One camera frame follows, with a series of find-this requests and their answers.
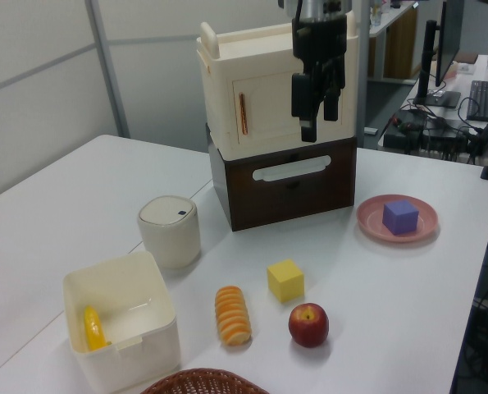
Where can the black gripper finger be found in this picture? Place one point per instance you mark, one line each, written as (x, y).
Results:
(307, 98)
(333, 94)

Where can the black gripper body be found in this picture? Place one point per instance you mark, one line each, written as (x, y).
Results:
(319, 39)

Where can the yellow foam cube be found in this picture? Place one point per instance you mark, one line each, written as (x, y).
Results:
(286, 283)

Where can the purple foam cube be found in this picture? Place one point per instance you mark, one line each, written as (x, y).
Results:
(400, 219)

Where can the wooden desk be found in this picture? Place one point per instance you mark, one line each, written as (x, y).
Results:
(399, 45)

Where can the black monitor stand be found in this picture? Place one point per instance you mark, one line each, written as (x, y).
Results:
(428, 61)

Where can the dark brown drawer unit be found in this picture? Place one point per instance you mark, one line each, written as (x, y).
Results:
(293, 201)

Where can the black computer monitor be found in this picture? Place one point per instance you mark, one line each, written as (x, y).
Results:
(444, 24)

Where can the pink plate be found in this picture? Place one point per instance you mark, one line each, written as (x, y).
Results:
(370, 221)

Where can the black keyboard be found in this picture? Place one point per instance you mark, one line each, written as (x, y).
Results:
(484, 100)

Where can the small cream trash can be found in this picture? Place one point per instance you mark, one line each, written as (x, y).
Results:
(170, 242)

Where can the red apple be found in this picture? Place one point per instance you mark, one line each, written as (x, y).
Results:
(309, 328)

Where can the long orange striped bread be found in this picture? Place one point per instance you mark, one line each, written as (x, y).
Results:
(232, 316)

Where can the brown wicker basket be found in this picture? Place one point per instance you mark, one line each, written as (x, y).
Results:
(202, 383)

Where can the cream plastic storage box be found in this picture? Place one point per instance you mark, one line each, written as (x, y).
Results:
(153, 361)

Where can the yellow banana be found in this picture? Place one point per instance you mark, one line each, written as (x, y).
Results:
(94, 332)

